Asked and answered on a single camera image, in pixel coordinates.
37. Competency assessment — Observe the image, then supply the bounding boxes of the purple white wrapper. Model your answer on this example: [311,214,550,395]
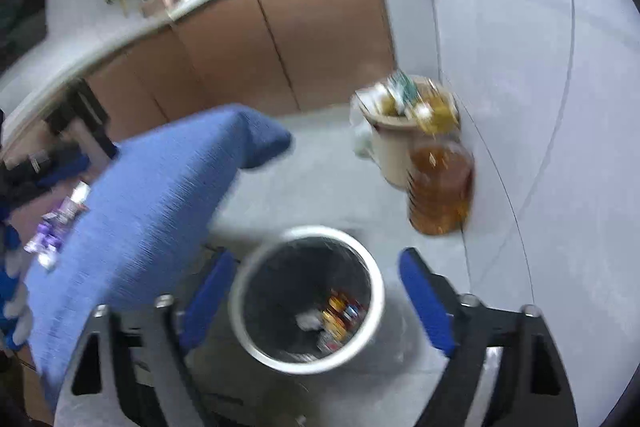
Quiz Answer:
[24,182,92,271]

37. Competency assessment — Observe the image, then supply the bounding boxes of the crumpled white paper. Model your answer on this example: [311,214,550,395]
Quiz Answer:
[296,309,323,333]

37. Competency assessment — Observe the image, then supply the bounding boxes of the pile of mixed wrappers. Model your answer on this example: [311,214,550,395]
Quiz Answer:
[357,71,458,132]

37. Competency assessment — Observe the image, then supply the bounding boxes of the person's left hand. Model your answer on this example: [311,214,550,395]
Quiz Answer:
[0,219,34,351]

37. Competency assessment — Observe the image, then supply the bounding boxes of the brown kitchen cabinets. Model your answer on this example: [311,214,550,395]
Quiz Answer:
[85,0,397,142]

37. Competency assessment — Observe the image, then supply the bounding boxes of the beige waste bin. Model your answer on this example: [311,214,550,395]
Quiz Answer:
[350,74,461,190]

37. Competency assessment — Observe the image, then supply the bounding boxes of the blue terry towel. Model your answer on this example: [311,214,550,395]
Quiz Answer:
[22,103,294,413]

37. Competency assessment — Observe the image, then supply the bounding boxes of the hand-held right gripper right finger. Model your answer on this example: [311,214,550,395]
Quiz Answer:
[399,248,579,427]

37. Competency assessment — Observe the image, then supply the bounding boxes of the white round waste bin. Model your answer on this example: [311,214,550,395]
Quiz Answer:
[229,227,386,375]

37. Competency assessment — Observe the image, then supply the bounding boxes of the amber cooking oil bottle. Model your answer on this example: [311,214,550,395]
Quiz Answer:
[406,89,475,237]

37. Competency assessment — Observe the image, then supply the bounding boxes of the white kitchen countertop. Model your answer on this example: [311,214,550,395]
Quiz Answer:
[0,0,362,135]

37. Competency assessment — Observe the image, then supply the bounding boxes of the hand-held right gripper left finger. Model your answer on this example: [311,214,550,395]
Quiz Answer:
[59,249,237,427]

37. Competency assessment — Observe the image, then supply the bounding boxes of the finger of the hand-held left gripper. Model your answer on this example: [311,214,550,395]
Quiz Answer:
[0,151,94,214]
[45,79,119,162]

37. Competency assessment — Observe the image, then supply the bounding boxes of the red yellow snack wrapper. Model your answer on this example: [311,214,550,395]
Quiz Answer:
[320,289,368,353]

